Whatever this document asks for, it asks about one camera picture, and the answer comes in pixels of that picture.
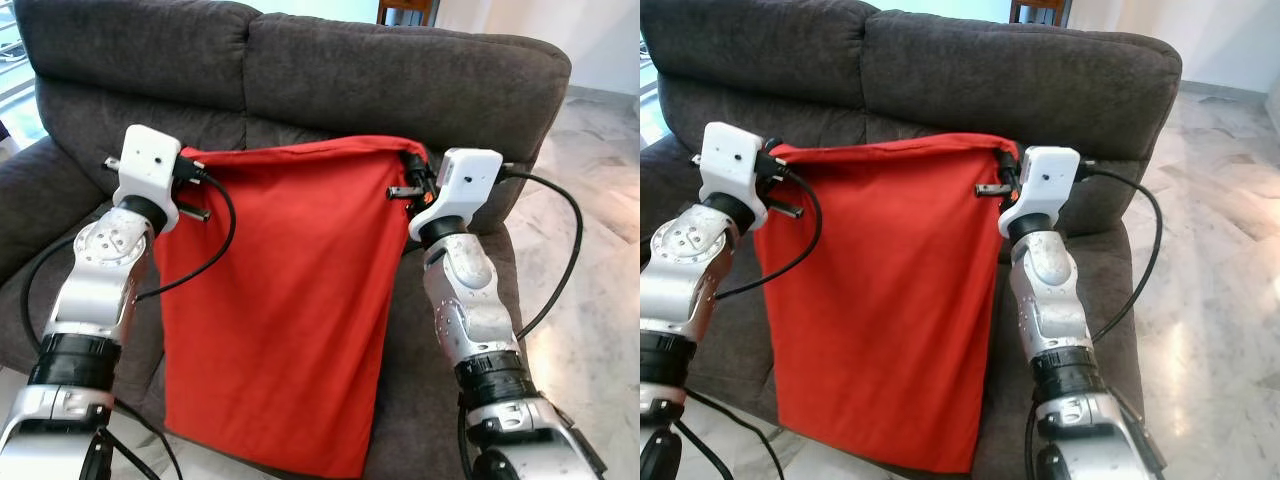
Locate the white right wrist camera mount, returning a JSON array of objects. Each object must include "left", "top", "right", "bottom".
[
  {"left": 408, "top": 148, "right": 504, "bottom": 243},
  {"left": 997, "top": 146, "right": 1082, "bottom": 240}
]

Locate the brown wooden chair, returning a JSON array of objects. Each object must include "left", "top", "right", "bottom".
[
  {"left": 1008, "top": 0, "right": 1072, "bottom": 26},
  {"left": 376, "top": 0, "right": 439, "bottom": 27}
]

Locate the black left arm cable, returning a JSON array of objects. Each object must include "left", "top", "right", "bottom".
[
  {"left": 712, "top": 165, "right": 824, "bottom": 302},
  {"left": 18, "top": 165, "right": 239, "bottom": 353}
]

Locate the dark grey fabric sofa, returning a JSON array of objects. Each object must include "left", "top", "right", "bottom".
[
  {"left": 640, "top": 0, "right": 1184, "bottom": 480},
  {"left": 0, "top": 0, "right": 573, "bottom": 480}
]

